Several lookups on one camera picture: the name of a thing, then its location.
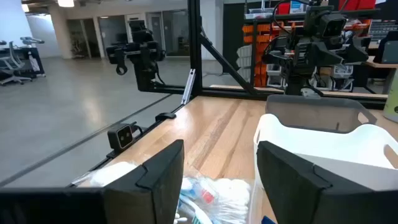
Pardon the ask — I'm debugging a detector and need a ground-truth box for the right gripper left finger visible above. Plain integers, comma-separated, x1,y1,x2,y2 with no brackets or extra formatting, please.
103,139,185,224

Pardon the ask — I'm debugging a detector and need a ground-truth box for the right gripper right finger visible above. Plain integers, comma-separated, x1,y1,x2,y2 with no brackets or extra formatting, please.
256,140,398,224

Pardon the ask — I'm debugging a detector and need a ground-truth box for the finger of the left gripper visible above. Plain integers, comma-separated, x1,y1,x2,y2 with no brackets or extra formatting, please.
344,36,370,63
312,41,343,67

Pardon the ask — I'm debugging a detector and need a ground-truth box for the blue white bagged toothbrush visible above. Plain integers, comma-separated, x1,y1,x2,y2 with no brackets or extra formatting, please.
177,175,218,224

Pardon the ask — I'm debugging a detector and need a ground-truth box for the bag of cotton balls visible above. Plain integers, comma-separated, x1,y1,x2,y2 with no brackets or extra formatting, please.
214,177,252,224
72,161,140,188

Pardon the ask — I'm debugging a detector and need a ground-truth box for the teal white toothbrush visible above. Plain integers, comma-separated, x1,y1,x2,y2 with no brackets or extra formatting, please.
188,214,206,224

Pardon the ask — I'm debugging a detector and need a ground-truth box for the wooden desk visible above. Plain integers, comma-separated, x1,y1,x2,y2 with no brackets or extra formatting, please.
362,55,398,95

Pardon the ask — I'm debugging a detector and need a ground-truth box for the dark chair back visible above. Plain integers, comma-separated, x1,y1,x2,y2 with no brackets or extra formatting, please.
373,30,398,65

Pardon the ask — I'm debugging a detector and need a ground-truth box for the white plastic bin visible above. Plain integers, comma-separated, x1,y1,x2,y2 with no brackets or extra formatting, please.
253,113,398,192

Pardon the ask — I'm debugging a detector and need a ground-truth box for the black office desk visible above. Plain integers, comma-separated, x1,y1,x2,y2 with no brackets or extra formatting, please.
18,36,47,78

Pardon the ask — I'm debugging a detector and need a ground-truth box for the grey office chair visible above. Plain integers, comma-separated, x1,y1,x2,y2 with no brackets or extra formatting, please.
0,39,33,86

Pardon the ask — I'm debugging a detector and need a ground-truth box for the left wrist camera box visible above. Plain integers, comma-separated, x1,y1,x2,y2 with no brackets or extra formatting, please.
320,14,346,40

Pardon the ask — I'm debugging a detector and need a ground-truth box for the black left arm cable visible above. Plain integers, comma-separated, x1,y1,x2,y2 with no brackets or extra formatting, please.
272,0,312,35

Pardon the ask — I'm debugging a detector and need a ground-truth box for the table-level camera box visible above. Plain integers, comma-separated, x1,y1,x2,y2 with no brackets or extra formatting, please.
106,123,135,154

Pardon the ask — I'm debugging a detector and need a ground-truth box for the black camera cable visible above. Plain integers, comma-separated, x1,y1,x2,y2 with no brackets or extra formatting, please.
129,120,147,135

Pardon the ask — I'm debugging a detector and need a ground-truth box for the black frame clip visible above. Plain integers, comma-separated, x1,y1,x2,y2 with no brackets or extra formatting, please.
154,111,177,123

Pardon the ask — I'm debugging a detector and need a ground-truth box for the black aluminium table frame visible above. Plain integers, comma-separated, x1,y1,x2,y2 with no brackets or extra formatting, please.
67,0,389,189

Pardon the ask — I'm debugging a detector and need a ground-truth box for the silver frame bracket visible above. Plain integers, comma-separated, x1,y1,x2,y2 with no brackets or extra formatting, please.
180,68,197,106

